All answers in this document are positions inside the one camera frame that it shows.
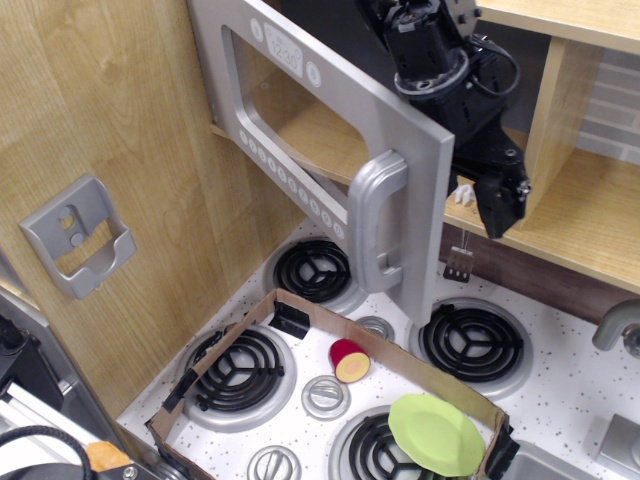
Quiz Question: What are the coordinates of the back right stove burner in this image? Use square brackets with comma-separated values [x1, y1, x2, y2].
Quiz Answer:
[407, 297, 533, 400]

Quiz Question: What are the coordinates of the orange object bottom left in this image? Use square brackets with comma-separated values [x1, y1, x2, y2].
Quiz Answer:
[85, 441, 131, 472]

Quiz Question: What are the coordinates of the red yellow toy fruit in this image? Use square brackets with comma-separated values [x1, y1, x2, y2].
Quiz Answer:
[329, 338, 371, 383]

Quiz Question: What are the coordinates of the grey centre stove knob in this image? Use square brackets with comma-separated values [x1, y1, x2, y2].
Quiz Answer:
[301, 375, 351, 421]

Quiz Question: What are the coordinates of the wooden shelf unit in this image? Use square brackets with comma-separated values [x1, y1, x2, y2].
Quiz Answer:
[209, 0, 640, 295]

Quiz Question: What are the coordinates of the grey toy faucet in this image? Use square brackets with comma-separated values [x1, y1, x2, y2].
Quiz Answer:
[592, 299, 639, 359]

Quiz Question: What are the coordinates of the grey middle stove knob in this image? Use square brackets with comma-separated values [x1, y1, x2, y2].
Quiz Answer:
[356, 316, 395, 342]

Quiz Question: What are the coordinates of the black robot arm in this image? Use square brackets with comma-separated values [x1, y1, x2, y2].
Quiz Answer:
[357, 1, 531, 239]

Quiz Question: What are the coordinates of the grey stove knob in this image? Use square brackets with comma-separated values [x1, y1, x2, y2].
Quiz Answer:
[356, 316, 395, 342]
[247, 445, 302, 480]
[301, 375, 351, 421]

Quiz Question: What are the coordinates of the back left stove burner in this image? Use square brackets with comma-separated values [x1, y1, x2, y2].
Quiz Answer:
[263, 237, 367, 315]

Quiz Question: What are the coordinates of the green toy plate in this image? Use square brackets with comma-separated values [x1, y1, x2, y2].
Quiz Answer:
[388, 394, 485, 477]

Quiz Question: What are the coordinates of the cardboard barrier frame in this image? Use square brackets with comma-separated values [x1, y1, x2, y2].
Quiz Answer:
[147, 290, 519, 479]

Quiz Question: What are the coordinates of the grey toy microwave door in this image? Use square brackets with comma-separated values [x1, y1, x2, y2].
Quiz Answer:
[188, 1, 454, 326]

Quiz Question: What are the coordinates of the grey front stove knob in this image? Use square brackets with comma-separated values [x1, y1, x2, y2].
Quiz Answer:
[247, 445, 302, 480]

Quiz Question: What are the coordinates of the white door latch clip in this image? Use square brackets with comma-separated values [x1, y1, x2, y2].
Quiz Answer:
[453, 184, 476, 207]

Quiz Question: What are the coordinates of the stove burner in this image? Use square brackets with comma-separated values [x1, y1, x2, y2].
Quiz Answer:
[407, 297, 533, 400]
[184, 325, 297, 433]
[263, 237, 367, 315]
[327, 406, 444, 480]

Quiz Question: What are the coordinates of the hanging silver spatula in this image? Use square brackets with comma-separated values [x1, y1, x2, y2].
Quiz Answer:
[443, 230, 474, 283]

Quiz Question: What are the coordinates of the front right stove burner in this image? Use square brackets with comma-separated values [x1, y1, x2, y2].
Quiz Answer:
[327, 406, 444, 480]

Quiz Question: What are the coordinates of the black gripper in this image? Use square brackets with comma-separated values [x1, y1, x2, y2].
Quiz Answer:
[382, 14, 530, 239]

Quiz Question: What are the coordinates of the black cable bottom left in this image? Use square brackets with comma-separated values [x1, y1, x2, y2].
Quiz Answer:
[0, 424, 95, 480]

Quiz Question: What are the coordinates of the grey wall phone holder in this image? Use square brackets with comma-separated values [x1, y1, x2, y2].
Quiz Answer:
[19, 174, 137, 300]

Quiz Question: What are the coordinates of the front left stove burner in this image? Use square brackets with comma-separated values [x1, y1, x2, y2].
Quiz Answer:
[184, 325, 297, 433]

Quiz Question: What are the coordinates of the grey toy sink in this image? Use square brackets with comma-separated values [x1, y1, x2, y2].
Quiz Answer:
[503, 414, 639, 479]

